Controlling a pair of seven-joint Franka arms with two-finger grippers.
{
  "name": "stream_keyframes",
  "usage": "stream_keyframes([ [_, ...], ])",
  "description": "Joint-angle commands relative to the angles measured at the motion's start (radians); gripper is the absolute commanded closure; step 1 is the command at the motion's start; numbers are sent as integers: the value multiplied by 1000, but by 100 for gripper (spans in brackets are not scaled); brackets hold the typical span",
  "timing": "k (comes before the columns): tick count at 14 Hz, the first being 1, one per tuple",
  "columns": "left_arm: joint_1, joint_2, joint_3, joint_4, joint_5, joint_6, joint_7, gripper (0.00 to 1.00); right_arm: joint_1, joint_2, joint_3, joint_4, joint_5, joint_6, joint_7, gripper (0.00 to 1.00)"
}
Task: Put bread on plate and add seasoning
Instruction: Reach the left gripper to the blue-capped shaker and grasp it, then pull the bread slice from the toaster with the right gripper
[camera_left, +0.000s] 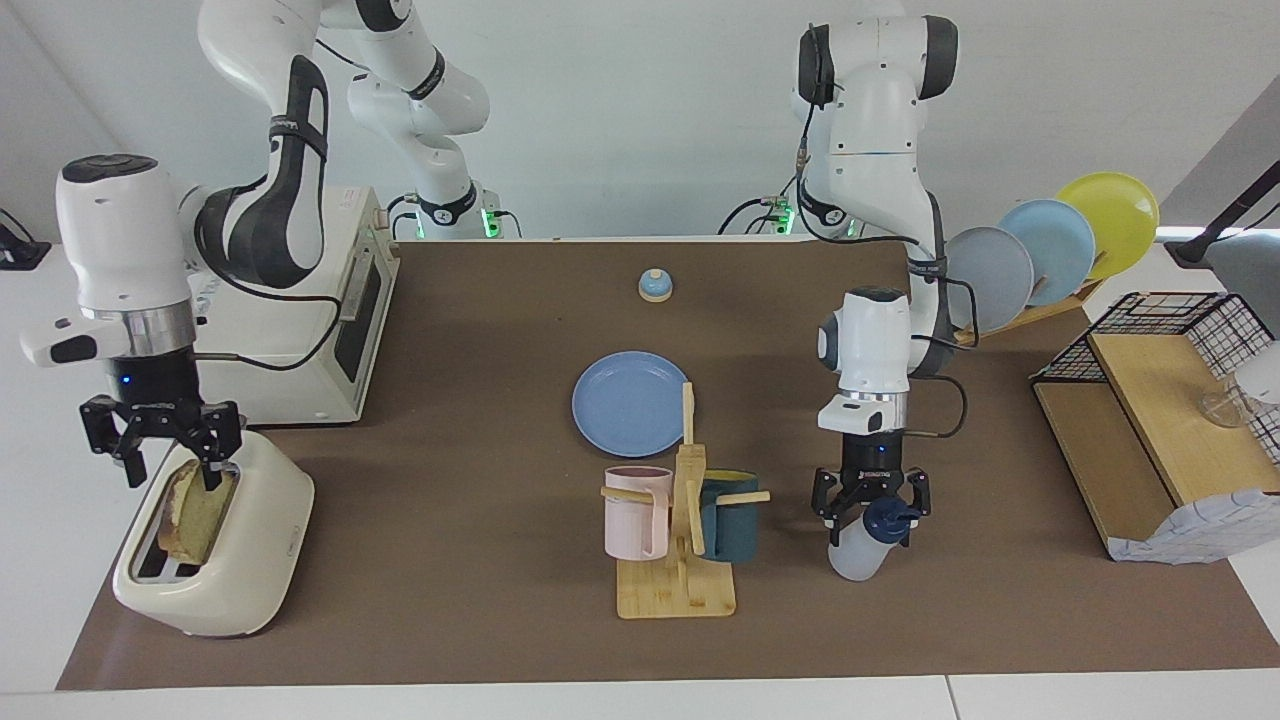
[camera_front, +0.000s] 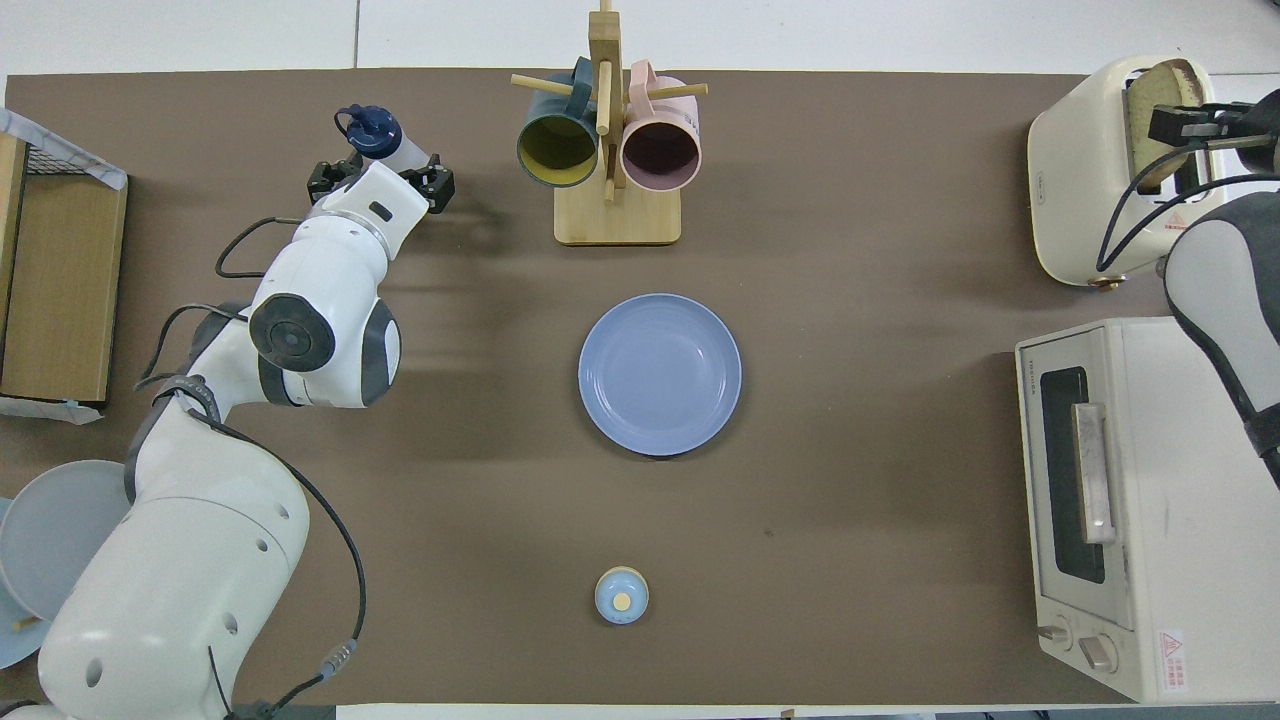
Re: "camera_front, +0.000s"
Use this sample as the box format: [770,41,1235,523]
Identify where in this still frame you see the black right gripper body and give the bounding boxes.
[1212,100,1280,153]

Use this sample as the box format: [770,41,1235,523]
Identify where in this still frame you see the toasted bread slice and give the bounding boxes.
[1125,59,1207,193]

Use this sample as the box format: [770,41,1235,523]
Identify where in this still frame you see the translucent bottle with blue cap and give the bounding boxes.
[334,104,433,179]

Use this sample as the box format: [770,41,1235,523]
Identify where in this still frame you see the blue round plate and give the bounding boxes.
[578,293,743,458]

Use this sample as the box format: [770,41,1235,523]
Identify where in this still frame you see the grey-blue plate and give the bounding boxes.
[0,460,133,623]

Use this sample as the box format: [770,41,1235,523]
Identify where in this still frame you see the light blue plate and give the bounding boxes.
[0,497,51,670]

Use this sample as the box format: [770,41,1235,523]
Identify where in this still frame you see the cream two-slot toaster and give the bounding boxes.
[1027,55,1229,291]

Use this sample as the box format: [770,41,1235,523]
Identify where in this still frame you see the dark teal mug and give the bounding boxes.
[516,57,602,189]

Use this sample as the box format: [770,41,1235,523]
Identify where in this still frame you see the wooden mug tree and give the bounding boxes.
[511,0,709,247]

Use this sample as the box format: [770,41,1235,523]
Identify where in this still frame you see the pink mug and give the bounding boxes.
[620,60,703,194]

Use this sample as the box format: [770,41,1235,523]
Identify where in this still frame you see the white toaster oven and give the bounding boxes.
[1015,318,1280,704]

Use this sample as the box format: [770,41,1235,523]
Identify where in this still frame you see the brown table mat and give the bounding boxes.
[0,68,1233,706]

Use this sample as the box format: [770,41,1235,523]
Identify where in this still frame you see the wooden shelf with wire basket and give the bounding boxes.
[0,130,129,404]

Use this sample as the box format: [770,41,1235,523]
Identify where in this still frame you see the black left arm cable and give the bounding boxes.
[135,215,367,720]

